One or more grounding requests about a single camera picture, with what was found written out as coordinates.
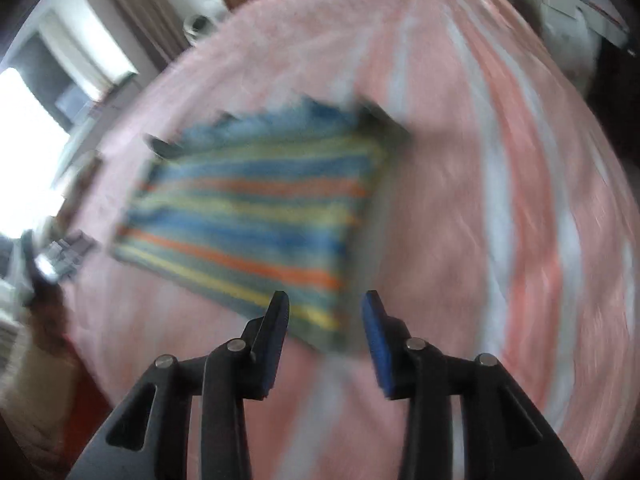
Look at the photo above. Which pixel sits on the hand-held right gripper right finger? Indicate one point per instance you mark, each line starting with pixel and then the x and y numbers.
pixel 377 345

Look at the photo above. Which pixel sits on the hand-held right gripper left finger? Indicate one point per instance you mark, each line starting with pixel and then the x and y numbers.
pixel 274 340

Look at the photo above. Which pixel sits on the multicolour striped knit sweater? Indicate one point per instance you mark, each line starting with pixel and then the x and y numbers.
pixel 250 210

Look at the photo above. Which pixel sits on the pink striped bedspread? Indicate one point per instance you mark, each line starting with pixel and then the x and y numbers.
pixel 475 210

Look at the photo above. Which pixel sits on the chevron patterned pillow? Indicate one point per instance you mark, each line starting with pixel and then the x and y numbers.
pixel 80 185

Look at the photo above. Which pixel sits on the white plastic bag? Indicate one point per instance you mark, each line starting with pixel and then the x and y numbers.
pixel 570 50

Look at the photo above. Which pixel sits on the beige curtain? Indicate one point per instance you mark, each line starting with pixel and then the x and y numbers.
pixel 145 10

